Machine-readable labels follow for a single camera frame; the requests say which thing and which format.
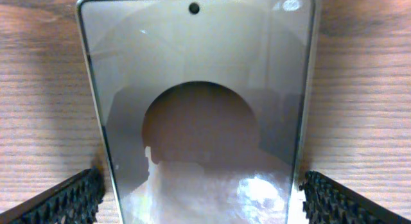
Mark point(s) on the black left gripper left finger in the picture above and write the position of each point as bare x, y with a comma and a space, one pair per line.
74, 200

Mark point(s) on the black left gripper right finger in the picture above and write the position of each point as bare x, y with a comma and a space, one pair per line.
329, 202

